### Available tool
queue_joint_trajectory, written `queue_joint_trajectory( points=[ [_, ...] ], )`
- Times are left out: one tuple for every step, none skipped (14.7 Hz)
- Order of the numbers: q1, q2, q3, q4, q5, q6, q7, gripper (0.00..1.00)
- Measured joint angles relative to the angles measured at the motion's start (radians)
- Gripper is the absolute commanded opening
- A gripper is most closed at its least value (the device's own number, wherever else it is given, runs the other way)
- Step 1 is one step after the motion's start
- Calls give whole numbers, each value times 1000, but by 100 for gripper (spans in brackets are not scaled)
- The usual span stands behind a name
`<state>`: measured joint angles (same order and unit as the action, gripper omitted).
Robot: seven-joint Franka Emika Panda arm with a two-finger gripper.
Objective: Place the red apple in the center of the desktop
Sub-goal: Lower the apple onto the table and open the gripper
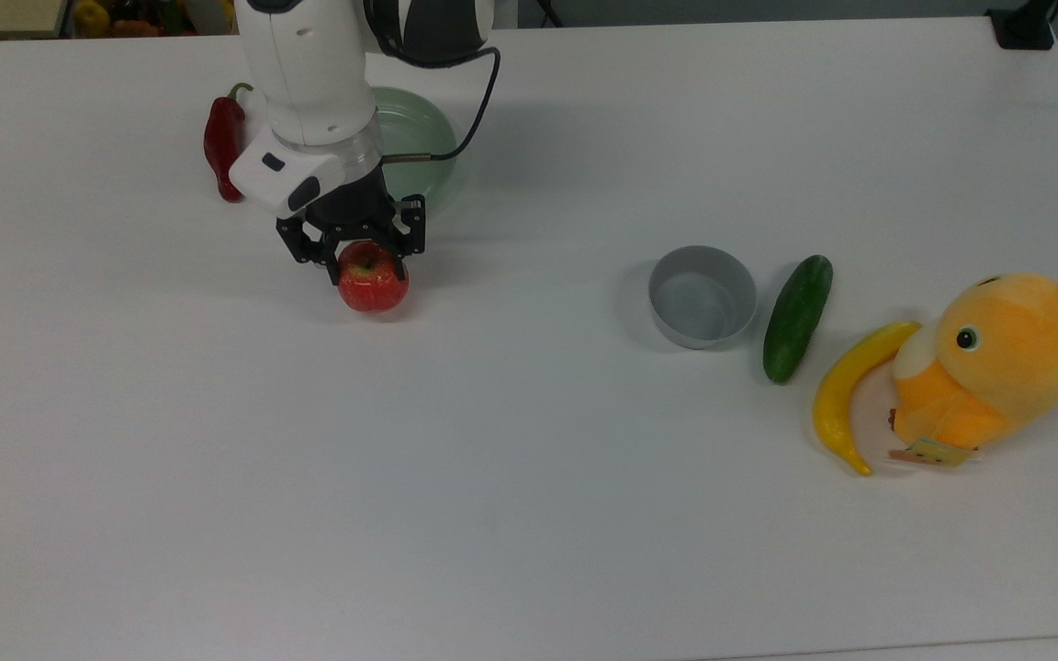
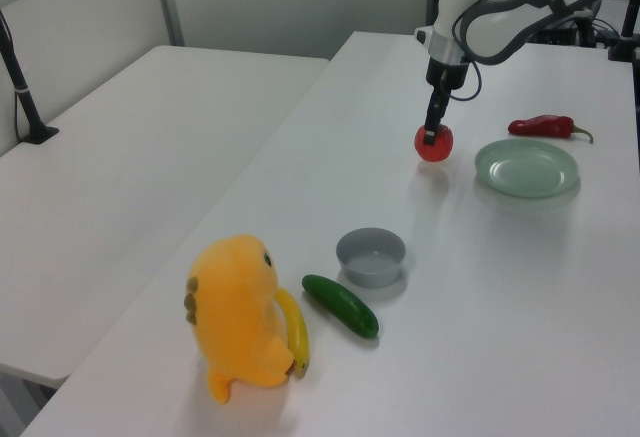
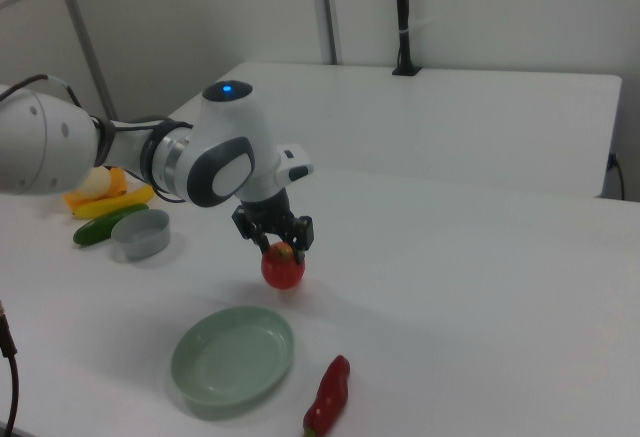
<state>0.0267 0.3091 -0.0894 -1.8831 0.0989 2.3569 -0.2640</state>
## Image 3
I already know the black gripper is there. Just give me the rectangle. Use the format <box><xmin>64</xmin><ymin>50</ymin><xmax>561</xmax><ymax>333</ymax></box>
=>
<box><xmin>230</xmin><ymin>187</ymin><xmax>315</xmax><ymax>265</ymax></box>

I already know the red apple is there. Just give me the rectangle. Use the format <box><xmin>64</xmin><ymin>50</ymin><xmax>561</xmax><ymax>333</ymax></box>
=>
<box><xmin>260</xmin><ymin>241</ymin><xmax>306</xmax><ymax>290</ymax></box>

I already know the pale green plate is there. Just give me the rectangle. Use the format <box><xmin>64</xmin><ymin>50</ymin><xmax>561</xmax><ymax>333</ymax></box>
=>
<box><xmin>170</xmin><ymin>305</ymin><xmax>296</xmax><ymax>407</ymax></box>

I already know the grey round bowl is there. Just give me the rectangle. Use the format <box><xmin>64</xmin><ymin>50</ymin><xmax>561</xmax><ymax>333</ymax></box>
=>
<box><xmin>110</xmin><ymin>208</ymin><xmax>172</xmax><ymax>261</ymax></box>

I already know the yellow banana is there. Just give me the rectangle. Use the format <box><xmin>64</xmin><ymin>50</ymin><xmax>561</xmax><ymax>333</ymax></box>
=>
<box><xmin>69</xmin><ymin>184</ymin><xmax>156</xmax><ymax>220</ymax></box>

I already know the red chili pepper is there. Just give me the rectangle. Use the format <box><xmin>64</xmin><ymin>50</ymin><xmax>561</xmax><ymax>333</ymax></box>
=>
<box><xmin>301</xmin><ymin>354</ymin><xmax>351</xmax><ymax>437</ymax></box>

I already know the green cucumber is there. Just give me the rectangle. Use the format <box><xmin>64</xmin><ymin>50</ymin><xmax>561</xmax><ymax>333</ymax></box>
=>
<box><xmin>73</xmin><ymin>203</ymin><xmax>150</xmax><ymax>247</ymax></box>

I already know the white adjoining table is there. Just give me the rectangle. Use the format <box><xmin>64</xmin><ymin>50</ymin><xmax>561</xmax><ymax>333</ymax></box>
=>
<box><xmin>168</xmin><ymin>60</ymin><xmax>624</xmax><ymax>199</ymax></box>

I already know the black pole with clamp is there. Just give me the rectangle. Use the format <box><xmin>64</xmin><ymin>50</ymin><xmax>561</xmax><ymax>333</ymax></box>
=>
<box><xmin>391</xmin><ymin>0</ymin><xmax>425</xmax><ymax>78</ymax></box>

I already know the dark cable along arm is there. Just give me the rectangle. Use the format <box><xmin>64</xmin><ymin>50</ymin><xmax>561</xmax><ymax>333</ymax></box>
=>
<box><xmin>0</xmin><ymin>74</ymin><xmax>192</xmax><ymax>204</ymax></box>

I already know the grey metal partition post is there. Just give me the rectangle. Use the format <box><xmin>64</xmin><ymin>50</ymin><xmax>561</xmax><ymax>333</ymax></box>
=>
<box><xmin>49</xmin><ymin>0</ymin><xmax>120</xmax><ymax>119</ymax></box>
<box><xmin>317</xmin><ymin>0</ymin><xmax>344</xmax><ymax>66</ymax></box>

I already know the black cable at table edge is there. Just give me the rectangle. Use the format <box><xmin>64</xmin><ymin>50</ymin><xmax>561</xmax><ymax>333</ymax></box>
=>
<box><xmin>606</xmin><ymin>153</ymin><xmax>627</xmax><ymax>203</ymax></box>

